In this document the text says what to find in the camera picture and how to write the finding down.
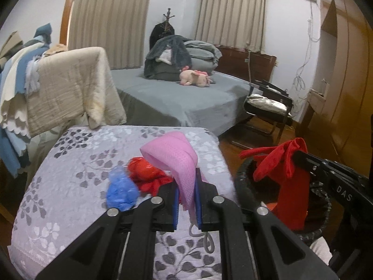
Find red plastic ball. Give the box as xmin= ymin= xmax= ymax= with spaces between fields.
xmin=127 ymin=157 xmax=159 ymax=181

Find blue and cream cloths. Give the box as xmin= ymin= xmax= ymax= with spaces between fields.
xmin=1 ymin=23 xmax=52 ymax=177

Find red cloth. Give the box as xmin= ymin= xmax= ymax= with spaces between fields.
xmin=239 ymin=137 xmax=311 ymax=231
xmin=136 ymin=171 xmax=173 ymax=196

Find wooden wardrobe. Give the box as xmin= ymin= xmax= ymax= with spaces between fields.
xmin=295 ymin=0 xmax=372 ymax=175

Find pink mesh cloth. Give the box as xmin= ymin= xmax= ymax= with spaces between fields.
xmin=140 ymin=131 xmax=198 ymax=225

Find beige quilt on rack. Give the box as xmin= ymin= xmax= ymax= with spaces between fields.
xmin=27 ymin=47 xmax=126 ymax=137

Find pink plush pig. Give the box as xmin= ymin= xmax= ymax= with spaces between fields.
xmin=179 ymin=66 xmax=212 ymax=87

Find pile of grey blankets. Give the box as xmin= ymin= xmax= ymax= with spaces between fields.
xmin=144 ymin=35 xmax=222 ymax=82

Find hanging white cables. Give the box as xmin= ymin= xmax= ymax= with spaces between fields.
xmin=292 ymin=0 xmax=321 ymax=115

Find wooden headboard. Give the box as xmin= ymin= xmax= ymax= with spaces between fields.
xmin=216 ymin=46 xmax=277 ymax=82

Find beige curtain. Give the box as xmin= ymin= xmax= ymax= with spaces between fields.
xmin=195 ymin=0 xmax=267 ymax=53
xmin=68 ymin=0 xmax=150 ymax=70

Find black trash bin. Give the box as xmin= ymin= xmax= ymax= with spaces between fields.
xmin=234 ymin=154 xmax=333 ymax=241

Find floral grey quilt cover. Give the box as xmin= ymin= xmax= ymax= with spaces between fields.
xmin=8 ymin=126 xmax=222 ymax=279

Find black chair with cushion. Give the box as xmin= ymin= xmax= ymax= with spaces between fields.
xmin=238 ymin=80 xmax=293 ymax=145

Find right beige curtain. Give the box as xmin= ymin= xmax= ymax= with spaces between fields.
xmin=195 ymin=0 xmax=267 ymax=53

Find grey bed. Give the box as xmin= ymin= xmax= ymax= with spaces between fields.
xmin=111 ymin=68 xmax=250 ymax=136

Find coat rack with jacket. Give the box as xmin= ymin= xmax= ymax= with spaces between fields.
xmin=149 ymin=8 xmax=174 ymax=49

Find blue plastic bag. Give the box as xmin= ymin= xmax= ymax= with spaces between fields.
xmin=106 ymin=166 xmax=140 ymax=212

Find left beige curtain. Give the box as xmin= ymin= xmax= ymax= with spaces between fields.
xmin=68 ymin=0 xmax=150 ymax=70

